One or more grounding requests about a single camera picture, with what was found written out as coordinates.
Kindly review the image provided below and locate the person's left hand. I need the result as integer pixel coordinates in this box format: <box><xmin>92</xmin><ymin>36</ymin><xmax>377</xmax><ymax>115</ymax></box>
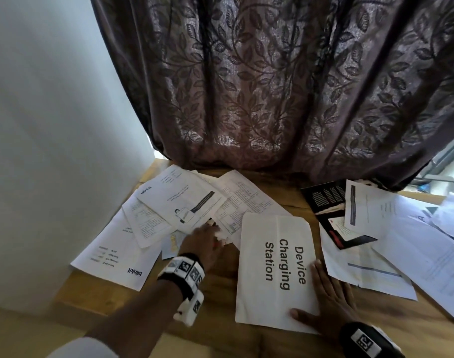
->
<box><xmin>178</xmin><ymin>223</ymin><xmax>227</xmax><ymax>273</ymax></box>

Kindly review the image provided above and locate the person's right hand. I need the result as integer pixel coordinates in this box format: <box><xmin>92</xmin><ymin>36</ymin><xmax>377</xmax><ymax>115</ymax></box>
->
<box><xmin>290</xmin><ymin>259</ymin><xmax>362</xmax><ymax>340</ymax></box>

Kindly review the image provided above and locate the white sheet large black text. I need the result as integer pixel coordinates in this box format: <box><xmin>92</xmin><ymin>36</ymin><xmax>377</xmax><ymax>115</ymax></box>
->
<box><xmin>235</xmin><ymin>212</ymin><xmax>322</xmax><ymax>335</ymax></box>

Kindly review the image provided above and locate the person's left forearm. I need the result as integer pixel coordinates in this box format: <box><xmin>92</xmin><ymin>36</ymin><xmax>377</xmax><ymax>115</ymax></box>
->
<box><xmin>83</xmin><ymin>277</ymin><xmax>184</xmax><ymax>358</ymax></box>

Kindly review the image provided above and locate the small pale yellow-blue paper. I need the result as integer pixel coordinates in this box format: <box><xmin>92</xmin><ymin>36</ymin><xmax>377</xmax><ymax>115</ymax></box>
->
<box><xmin>161</xmin><ymin>231</ymin><xmax>187</xmax><ymax>261</ymax></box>

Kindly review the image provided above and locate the left wrist band with markers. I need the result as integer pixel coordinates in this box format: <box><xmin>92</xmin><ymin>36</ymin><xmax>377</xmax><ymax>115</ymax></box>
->
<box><xmin>157</xmin><ymin>253</ymin><xmax>206</xmax><ymax>328</ymax></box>

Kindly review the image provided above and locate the wrist band with markers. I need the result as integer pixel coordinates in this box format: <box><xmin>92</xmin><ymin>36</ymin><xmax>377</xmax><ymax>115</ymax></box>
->
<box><xmin>157</xmin><ymin>253</ymin><xmax>206</xmax><ymax>328</ymax></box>
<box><xmin>339</xmin><ymin>322</ymin><xmax>405</xmax><ymax>358</ymax></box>

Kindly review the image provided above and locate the white sheet with dense tables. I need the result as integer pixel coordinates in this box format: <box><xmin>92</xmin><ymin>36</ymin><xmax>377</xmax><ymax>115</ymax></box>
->
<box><xmin>208</xmin><ymin>169</ymin><xmax>293</xmax><ymax>245</ymax></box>

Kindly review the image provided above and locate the white sheet with portrait picture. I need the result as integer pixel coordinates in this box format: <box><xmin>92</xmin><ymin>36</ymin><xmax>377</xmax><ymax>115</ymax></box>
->
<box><xmin>136</xmin><ymin>165</ymin><xmax>228</xmax><ymax>235</ymax></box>

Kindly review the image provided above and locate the white sheet small faint text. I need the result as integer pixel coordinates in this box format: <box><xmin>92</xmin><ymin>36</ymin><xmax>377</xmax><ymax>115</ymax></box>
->
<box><xmin>122</xmin><ymin>192</ymin><xmax>176</xmax><ymax>249</ymax></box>

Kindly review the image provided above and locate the right wrist band with markers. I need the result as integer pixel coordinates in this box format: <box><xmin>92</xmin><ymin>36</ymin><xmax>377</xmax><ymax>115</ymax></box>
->
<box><xmin>339</xmin><ymin>322</ymin><xmax>405</xmax><ymax>358</ymax></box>

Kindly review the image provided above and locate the white sheet with blue line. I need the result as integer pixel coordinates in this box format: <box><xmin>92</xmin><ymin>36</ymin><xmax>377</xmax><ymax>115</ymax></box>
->
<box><xmin>319</xmin><ymin>223</ymin><xmax>418</xmax><ymax>301</ymax></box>

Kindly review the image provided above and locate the white card with red mark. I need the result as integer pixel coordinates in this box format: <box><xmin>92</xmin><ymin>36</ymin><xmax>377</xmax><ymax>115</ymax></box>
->
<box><xmin>329</xmin><ymin>216</ymin><xmax>362</xmax><ymax>243</ymax></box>

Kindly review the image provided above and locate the white sheet with bold logo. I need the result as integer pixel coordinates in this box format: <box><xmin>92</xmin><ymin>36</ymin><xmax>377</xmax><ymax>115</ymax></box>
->
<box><xmin>71</xmin><ymin>209</ymin><xmax>163</xmax><ymax>293</ymax></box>

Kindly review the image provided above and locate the black booklet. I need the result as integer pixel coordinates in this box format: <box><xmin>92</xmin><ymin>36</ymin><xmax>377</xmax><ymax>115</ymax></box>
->
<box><xmin>300</xmin><ymin>179</ymin><xmax>379</xmax><ymax>250</ymax></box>

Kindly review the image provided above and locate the white sheet dark side strip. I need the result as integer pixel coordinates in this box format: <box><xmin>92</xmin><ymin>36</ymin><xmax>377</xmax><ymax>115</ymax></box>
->
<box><xmin>344</xmin><ymin>179</ymin><xmax>403</xmax><ymax>241</ymax></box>

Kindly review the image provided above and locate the large white sheet faint text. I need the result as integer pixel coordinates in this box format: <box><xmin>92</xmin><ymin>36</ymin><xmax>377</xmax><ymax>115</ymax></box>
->
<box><xmin>372</xmin><ymin>195</ymin><xmax>454</xmax><ymax>329</ymax></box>

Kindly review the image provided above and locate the brown leaf-patterned curtain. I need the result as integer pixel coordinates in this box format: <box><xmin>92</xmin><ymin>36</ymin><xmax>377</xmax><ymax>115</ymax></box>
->
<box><xmin>89</xmin><ymin>0</ymin><xmax>454</xmax><ymax>193</ymax></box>

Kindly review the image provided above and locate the white sleeve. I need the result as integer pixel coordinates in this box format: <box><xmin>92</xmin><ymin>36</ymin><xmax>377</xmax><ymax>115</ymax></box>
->
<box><xmin>54</xmin><ymin>337</ymin><xmax>119</xmax><ymax>358</ymax></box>

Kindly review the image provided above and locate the white sheet with triangle logo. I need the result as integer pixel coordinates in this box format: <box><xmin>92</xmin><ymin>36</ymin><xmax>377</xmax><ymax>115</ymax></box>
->
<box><xmin>409</xmin><ymin>192</ymin><xmax>454</xmax><ymax>243</ymax></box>

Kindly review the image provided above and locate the grey window frame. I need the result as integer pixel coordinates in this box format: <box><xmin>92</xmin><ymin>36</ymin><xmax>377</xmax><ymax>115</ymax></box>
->
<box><xmin>413</xmin><ymin>135</ymin><xmax>454</xmax><ymax>200</ymax></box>

